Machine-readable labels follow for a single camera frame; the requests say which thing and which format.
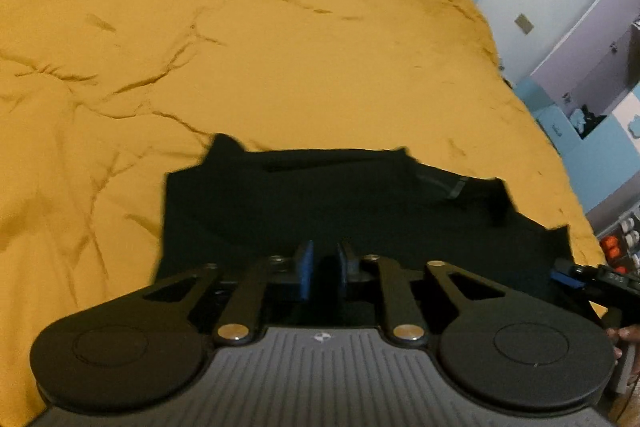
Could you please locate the yellow quilt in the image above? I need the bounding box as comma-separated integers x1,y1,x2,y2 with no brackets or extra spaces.
0,0,608,427

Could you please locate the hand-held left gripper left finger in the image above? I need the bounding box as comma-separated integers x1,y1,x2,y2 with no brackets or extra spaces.
145,239,316,344

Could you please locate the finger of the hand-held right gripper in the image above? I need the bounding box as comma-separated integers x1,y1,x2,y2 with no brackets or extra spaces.
550,258,601,290

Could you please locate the blue and white wardrobe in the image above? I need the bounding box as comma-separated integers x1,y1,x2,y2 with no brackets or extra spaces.
517,0,640,228

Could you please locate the blue drawer unit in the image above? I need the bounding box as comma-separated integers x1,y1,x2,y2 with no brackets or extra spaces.
532,104,581,158

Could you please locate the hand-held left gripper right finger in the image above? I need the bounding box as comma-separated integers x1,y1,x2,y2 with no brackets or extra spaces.
336,241,512,344

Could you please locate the person's right hand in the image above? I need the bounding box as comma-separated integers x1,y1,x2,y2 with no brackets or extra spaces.
606,326,640,393

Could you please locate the cluttered storage rack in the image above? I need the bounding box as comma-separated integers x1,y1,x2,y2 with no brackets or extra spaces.
587,202,640,280

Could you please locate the black sweater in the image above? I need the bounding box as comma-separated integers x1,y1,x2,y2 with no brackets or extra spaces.
152,133,601,333

